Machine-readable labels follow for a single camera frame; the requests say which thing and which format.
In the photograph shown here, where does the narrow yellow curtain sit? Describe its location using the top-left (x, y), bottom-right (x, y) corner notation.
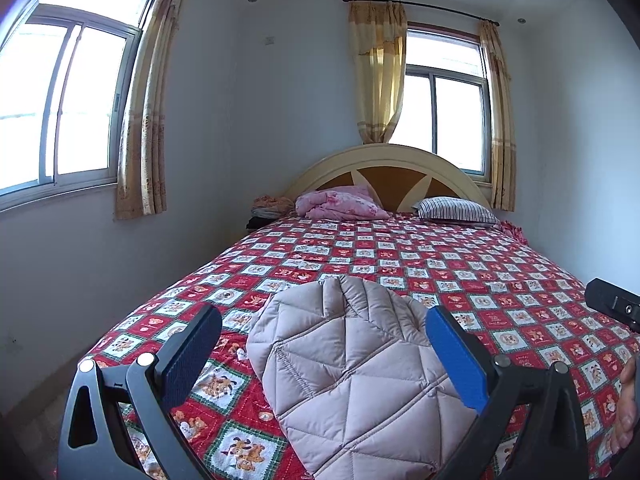
top-left (477, 20), bottom-right (518, 212)

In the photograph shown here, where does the yellow curtain with valance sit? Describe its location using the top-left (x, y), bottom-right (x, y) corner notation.
top-left (347, 1), bottom-right (408, 145)

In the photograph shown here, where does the large side window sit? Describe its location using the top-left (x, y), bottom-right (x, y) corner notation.
top-left (0, 0), bottom-right (166, 211)

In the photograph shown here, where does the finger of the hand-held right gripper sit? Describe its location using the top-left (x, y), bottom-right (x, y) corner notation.
top-left (584, 277), bottom-right (640, 333)

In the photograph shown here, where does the black curtain rod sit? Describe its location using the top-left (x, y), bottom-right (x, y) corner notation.
top-left (342, 0), bottom-right (501, 26)

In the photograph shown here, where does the striped pillow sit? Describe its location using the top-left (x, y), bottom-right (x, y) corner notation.
top-left (412, 196), bottom-right (501, 225)

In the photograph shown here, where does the pink crumpled blanket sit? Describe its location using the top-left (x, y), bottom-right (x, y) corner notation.
top-left (295, 185), bottom-right (391, 221)

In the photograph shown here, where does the cream wooden headboard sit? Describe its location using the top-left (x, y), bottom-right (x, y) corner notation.
top-left (284, 144), bottom-right (492, 213)

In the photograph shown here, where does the person's right hand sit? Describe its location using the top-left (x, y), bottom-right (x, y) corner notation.
top-left (609, 357), bottom-right (640, 461)

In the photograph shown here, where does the long yellow side window curtain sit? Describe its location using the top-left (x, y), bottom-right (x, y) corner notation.
top-left (115, 0), bottom-right (197, 221)

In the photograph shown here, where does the window behind headboard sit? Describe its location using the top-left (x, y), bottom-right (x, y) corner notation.
top-left (387, 22), bottom-right (493, 183)

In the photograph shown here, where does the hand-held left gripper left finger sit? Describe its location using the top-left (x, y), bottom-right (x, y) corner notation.
top-left (57, 302), bottom-right (223, 480)

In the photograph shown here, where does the beige quilted puffer jacket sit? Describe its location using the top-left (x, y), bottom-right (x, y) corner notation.
top-left (246, 275), bottom-right (488, 480)

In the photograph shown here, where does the bed with red patchwork sheet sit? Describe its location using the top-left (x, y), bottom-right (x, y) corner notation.
top-left (82, 210), bottom-right (640, 480)

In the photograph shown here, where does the pile of clothes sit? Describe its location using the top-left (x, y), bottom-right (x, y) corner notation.
top-left (250, 194), bottom-right (296, 221)

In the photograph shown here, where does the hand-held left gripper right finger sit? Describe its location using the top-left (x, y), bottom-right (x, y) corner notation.
top-left (425, 305), bottom-right (591, 480)

